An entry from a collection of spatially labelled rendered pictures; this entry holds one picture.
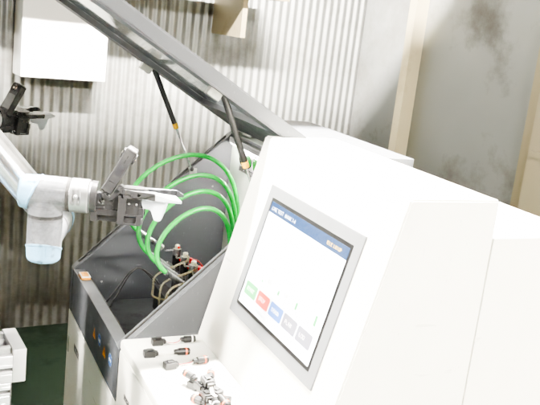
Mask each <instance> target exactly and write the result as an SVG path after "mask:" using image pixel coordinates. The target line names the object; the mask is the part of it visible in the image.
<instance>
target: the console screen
mask: <svg viewBox="0 0 540 405"><path fill-rule="evenodd" d="M366 240H367V236H366V235H363V234H362V233H360V232H359V231H356V230H354V229H353V228H352V227H349V226H347V225H346V224H344V223H342V222H341V221H339V220H337V219H335V218H334V217H332V216H330V215H327V214H326V213H325V212H323V211H321V210H319V209H317V208H316V207H314V206H312V205H310V204H308V203H307V202H305V201H303V200H301V199H300V198H298V197H296V196H295V195H293V194H290V193H289V192H288V191H286V190H283V189H281V188H280V187H278V186H276V185H275V184H272V187H271V190H270V192H269V195H268V199H267V202H266V203H265V206H264V210H263V213H262V215H261V218H260V221H259V224H258V227H257V229H256V233H255V236H254V239H253V241H252V245H251V247H250V250H249V253H248V255H247V259H246V261H245V264H244V266H243V271H242V273H241V276H240V278H239V282H238V284H237V287H236V290H235V294H234V296H233V298H232V301H231V305H230V310H231V311H232V312H233V313H234V314H235V315H236V316H237V317H238V318H239V319H240V320H241V321H242V322H243V323H244V324H245V325H246V326H247V327H248V328H249V329H250V330H251V331H252V332H253V333H254V334H255V335H256V336H257V337H258V338H259V339H260V340H261V341H262V342H263V343H264V344H265V345H266V346H267V347H268V348H269V349H270V350H271V351H272V352H273V353H274V354H275V355H276V356H277V357H278V358H279V359H280V360H281V361H282V362H283V363H284V364H285V365H286V367H287V368H288V369H289V370H290V371H291V372H292V373H293V374H294V375H295V376H296V377H297V378H298V379H299V380H300V381H301V382H302V383H303V384H304V385H305V386H306V387H307V388H308V389H309V390H310V391H311V390H312V389H313V384H314V383H315V380H316V377H317V374H318V371H319V369H320V367H321V363H322V360H323V358H324V356H325V352H326V350H327V347H328V344H329V341H330V338H331V336H332V334H333V330H334V327H335V325H336V323H337V320H338V317H339V314H340V312H341V310H342V306H343V303H344V301H345V298H346V294H347V293H348V290H349V287H350V284H351V281H352V279H353V277H354V273H355V270H356V268H357V266H358V261H359V260H360V257H361V254H362V251H363V248H364V246H365V244H366Z"/></svg>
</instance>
